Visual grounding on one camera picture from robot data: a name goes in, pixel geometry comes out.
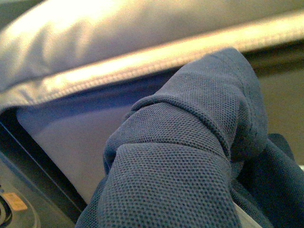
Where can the navy blue polo shirt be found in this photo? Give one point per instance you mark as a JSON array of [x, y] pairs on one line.
[[190, 154]]

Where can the light grey white garment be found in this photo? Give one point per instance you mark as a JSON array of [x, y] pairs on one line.
[[61, 48]]

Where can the grey front-load washing machine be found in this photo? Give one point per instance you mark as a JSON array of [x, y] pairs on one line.
[[28, 171]]

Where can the orange warning sticker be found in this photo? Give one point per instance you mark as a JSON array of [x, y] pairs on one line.
[[16, 203]]

